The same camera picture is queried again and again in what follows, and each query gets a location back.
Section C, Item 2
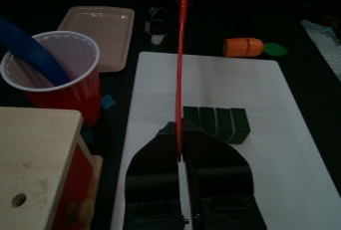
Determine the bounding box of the red toy knife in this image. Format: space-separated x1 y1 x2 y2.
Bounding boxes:
173 0 189 162

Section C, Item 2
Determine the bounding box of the white mesh mat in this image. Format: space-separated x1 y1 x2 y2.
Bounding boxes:
299 19 341 82

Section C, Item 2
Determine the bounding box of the wooden toy box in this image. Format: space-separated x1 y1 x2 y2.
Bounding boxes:
0 106 104 230

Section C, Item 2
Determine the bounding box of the red plastic cup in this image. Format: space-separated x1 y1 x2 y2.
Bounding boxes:
0 30 103 127

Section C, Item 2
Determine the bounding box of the green sushi roll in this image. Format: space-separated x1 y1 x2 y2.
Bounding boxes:
181 106 251 145

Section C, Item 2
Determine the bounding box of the pink plastic tray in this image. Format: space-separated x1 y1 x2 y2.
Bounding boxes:
56 5 136 74

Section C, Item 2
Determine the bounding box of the white cutting board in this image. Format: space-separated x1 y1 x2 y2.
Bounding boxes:
109 51 341 230

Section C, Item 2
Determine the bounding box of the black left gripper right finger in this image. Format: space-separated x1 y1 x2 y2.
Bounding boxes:
180 117 268 230

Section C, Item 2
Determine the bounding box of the blue plastic utensil handle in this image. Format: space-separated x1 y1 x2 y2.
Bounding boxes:
0 17 73 88

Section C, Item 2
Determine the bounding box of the small blue piece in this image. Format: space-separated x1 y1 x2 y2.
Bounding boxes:
100 94 119 111

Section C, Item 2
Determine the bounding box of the orange toy carrot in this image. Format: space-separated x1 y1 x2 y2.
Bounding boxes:
222 37 288 58

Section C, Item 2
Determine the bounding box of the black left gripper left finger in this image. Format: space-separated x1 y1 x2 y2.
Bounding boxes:
121 121 184 230

